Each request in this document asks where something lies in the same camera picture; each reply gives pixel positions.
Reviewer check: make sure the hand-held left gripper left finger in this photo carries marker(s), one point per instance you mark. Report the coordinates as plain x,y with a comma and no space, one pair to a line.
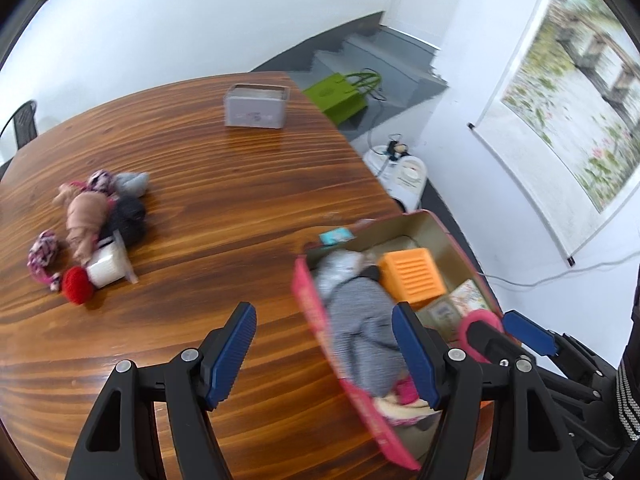
230,355

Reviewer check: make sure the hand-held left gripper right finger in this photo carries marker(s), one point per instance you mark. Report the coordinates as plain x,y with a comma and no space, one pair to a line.
415,355

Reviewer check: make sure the grey glove black fingertips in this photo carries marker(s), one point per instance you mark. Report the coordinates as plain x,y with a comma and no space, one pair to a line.
340,267

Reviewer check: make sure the beige brown cloth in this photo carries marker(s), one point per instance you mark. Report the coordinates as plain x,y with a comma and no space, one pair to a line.
85,215

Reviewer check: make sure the wall scroll painting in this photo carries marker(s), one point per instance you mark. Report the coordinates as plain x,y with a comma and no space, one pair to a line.
575,100

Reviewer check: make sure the red yarn ball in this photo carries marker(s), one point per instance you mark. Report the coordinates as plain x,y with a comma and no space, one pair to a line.
76,286

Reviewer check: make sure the green paper bag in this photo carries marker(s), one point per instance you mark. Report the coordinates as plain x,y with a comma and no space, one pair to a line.
335,97

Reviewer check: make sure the white floor appliance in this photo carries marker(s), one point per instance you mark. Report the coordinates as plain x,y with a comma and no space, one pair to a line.
400,175

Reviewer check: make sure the grey tin box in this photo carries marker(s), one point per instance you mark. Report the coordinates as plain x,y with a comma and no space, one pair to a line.
255,107

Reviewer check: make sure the black metal chair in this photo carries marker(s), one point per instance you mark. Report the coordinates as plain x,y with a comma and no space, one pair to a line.
22,125

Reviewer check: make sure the grey staircase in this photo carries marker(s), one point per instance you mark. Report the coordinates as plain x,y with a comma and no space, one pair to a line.
380,57

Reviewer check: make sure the teal card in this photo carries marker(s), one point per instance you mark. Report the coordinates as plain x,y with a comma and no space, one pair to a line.
336,236

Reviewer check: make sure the orange ribbed plastic block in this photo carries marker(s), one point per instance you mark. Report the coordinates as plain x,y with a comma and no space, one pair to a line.
412,275

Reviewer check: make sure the red storage box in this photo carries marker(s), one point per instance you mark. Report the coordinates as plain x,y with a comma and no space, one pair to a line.
360,405

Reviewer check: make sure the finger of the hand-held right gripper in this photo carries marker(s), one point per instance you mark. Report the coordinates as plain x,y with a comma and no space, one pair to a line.
490,340
530,332

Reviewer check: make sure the dark grey fuzzy ball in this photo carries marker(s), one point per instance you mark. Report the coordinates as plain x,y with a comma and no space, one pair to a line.
127,220

